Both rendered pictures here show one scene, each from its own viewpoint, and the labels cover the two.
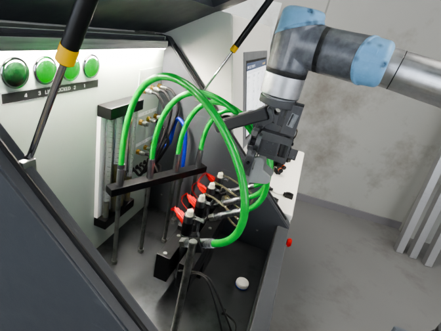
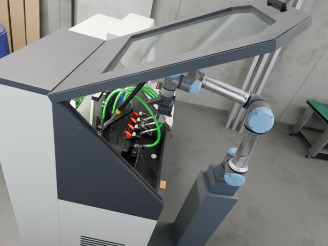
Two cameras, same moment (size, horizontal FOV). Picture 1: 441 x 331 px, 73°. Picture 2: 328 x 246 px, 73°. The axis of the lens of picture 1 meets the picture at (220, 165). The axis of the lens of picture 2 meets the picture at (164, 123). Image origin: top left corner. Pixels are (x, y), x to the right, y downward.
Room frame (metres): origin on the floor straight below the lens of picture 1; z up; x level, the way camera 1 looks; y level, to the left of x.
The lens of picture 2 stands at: (-0.45, 0.22, 1.99)
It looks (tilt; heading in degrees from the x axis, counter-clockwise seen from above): 35 degrees down; 342
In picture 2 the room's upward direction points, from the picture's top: 17 degrees clockwise
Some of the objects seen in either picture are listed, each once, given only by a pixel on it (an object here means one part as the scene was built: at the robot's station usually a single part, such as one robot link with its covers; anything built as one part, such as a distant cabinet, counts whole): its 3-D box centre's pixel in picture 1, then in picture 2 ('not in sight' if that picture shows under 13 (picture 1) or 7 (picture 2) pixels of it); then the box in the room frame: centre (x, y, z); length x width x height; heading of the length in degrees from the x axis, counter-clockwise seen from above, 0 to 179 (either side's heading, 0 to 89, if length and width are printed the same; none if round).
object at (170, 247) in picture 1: (195, 243); (133, 143); (0.72, 0.02, 0.91); 0.34 x 0.10 x 0.15; 167
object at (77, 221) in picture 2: not in sight; (115, 198); (0.61, 0.08, 0.39); 0.70 x 0.58 x 0.79; 167
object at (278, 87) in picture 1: (281, 86); (167, 91); (0.58, -0.08, 1.44); 0.08 x 0.08 x 0.05
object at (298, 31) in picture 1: (296, 43); (172, 78); (0.58, -0.08, 1.52); 0.09 x 0.08 x 0.11; 67
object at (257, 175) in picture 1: (256, 176); (160, 120); (0.57, -0.08, 1.25); 0.06 x 0.03 x 0.09; 77
